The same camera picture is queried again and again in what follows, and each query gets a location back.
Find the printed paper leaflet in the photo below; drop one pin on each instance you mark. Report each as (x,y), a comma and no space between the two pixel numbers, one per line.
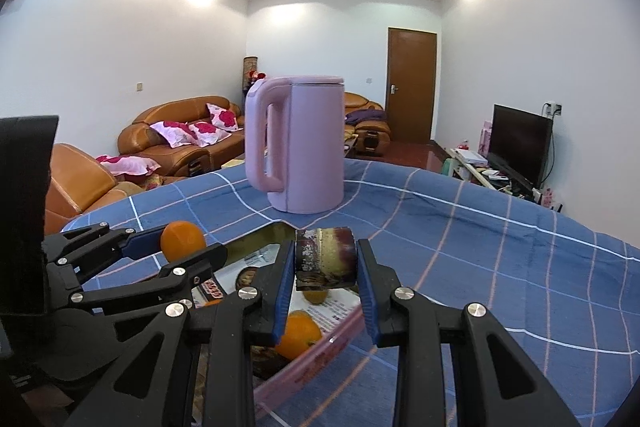
(340,307)

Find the wall power socket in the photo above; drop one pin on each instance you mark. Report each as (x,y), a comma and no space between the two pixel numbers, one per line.
(553,109)

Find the white flat device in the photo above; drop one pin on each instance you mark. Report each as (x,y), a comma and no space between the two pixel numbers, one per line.
(472,157)

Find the brown leather armchair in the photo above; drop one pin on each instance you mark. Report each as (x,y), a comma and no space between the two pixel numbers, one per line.
(75,187)

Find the pink floral pillow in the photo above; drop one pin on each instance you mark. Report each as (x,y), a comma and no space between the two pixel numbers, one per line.
(223,116)
(127,164)
(172,133)
(207,133)

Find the tall brown rolled mat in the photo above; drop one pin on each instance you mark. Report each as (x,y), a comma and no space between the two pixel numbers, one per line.
(250,67)

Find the light green stool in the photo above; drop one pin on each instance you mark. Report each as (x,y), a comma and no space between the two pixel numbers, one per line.
(448,167)

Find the long brown leather sofa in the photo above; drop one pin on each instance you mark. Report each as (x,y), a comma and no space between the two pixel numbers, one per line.
(165,157)

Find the pink electric kettle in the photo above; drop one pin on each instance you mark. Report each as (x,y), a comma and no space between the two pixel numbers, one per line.
(310,142)

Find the wooden coffee table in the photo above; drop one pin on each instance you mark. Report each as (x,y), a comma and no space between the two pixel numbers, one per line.
(350,147)

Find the blue checked tablecloth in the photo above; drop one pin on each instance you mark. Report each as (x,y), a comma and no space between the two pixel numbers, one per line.
(475,282)

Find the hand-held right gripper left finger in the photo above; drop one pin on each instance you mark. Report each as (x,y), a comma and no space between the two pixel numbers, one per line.
(282,302)

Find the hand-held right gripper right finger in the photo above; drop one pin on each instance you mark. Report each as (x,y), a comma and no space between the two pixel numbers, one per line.
(369,297)

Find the white television stand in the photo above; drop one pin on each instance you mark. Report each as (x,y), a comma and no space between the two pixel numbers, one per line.
(480,172)

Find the orange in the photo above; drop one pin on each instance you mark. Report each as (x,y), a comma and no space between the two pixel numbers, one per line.
(182,239)
(299,334)

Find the purple cloth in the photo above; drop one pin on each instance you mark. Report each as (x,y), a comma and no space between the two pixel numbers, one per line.
(365,116)

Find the pink metal tin box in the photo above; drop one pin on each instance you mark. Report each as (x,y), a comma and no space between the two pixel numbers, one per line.
(320,349)

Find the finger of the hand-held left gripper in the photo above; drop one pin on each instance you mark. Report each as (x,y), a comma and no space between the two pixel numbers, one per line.
(142,243)
(200,262)

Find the whole purple mangosteen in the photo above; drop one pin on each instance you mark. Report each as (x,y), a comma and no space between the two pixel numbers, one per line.
(267,362)

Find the black flat television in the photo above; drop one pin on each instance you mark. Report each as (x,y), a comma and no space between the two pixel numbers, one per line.
(517,142)

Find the brown wooden door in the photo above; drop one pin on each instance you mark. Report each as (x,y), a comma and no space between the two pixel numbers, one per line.
(411,87)

